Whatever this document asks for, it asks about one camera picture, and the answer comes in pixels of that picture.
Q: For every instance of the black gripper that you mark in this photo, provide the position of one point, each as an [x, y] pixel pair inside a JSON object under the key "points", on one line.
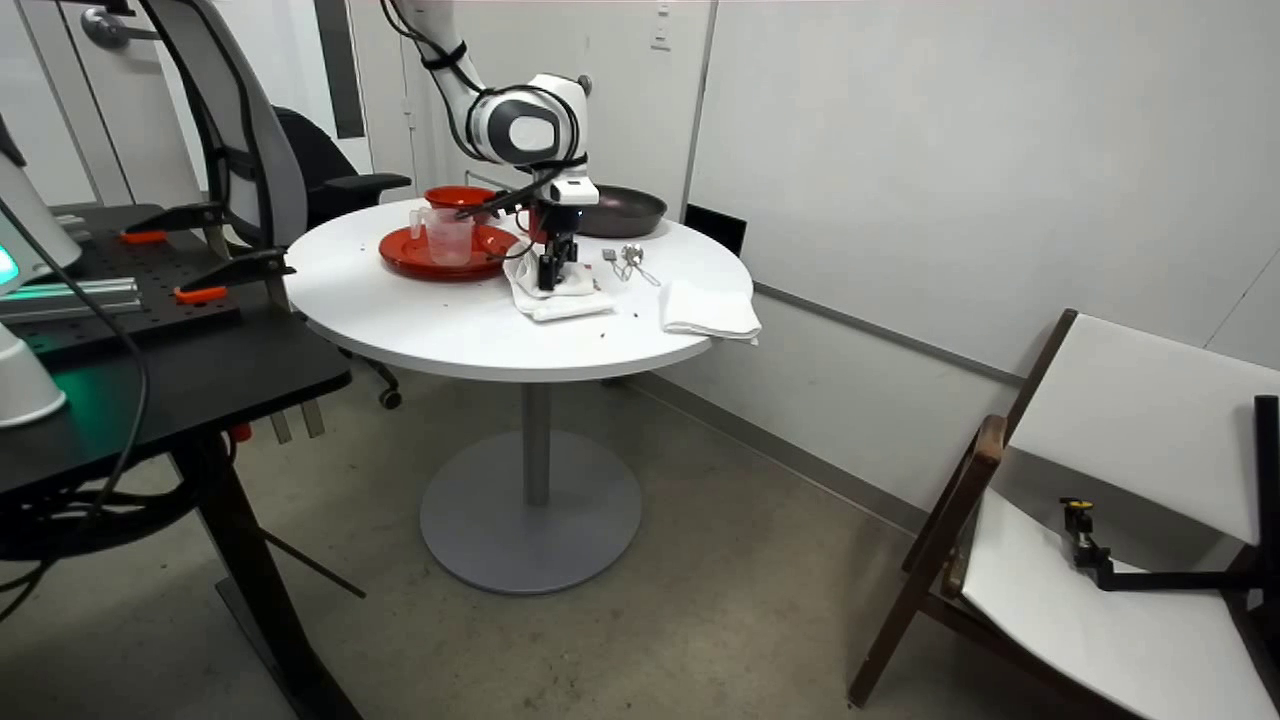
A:
{"points": [[558, 227]]}

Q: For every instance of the white cloth towel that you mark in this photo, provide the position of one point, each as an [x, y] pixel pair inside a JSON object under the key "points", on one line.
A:
{"points": [[584, 301]]}

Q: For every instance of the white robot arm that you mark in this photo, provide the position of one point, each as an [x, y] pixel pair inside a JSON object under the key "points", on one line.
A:
{"points": [[524, 127]]}

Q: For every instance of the folded white towel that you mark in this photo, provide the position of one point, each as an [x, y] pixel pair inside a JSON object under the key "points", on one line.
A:
{"points": [[711, 308]]}

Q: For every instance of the black frying pan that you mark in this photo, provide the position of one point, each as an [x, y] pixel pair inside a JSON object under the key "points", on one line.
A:
{"points": [[626, 211]]}

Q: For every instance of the clear plastic measuring cup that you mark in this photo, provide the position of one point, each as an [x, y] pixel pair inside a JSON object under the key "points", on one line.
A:
{"points": [[451, 237]]}

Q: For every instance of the small red bowl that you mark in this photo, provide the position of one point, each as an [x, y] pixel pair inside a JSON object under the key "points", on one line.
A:
{"points": [[463, 196]]}

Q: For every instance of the large red plate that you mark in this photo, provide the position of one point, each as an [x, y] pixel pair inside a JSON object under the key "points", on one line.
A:
{"points": [[405, 254]]}

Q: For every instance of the black office chair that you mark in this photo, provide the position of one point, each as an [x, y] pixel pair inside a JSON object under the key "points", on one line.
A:
{"points": [[243, 144]]}

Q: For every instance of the orange clamp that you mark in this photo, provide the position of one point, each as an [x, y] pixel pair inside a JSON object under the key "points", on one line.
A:
{"points": [[147, 237], [201, 295]]}

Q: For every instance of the black robot desk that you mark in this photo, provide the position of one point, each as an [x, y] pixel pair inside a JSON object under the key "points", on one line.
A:
{"points": [[201, 374]]}

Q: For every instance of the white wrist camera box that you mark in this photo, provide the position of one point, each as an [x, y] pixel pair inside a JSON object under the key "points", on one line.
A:
{"points": [[578, 188]]}

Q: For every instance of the grey table pedestal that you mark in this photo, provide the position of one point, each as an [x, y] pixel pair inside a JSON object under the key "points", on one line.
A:
{"points": [[534, 520]]}

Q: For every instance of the aluminium rail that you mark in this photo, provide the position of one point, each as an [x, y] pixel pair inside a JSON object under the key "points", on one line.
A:
{"points": [[74, 297]]}

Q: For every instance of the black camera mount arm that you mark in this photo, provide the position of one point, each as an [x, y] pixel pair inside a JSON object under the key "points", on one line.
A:
{"points": [[1162, 583]]}

